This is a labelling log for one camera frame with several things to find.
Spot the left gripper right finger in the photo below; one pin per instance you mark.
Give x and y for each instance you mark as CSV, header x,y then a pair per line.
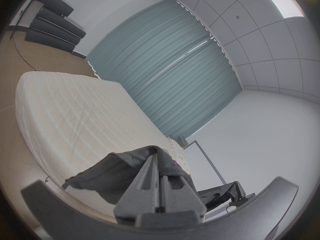
x,y
180,196

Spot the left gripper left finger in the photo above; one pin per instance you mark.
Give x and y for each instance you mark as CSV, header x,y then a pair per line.
x,y
140,196

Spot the black T-shirt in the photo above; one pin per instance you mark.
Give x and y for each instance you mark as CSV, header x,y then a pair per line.
x,y
112,174

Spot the pile of clothes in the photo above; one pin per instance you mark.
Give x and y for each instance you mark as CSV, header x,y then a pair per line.
x,y
176,163

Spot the bed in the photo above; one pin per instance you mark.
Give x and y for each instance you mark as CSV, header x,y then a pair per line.
x,y
75,114

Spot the white printed pillow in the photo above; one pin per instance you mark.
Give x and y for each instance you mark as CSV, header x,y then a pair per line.
x,y
181,159

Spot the grey bedside table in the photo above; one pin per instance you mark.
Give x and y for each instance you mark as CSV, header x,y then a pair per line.
x,y
180,140

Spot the black chest of drawers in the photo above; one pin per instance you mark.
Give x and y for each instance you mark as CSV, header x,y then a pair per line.
x,y
55,31

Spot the black dressing table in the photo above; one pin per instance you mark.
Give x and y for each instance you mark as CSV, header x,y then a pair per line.
x,y
52,0

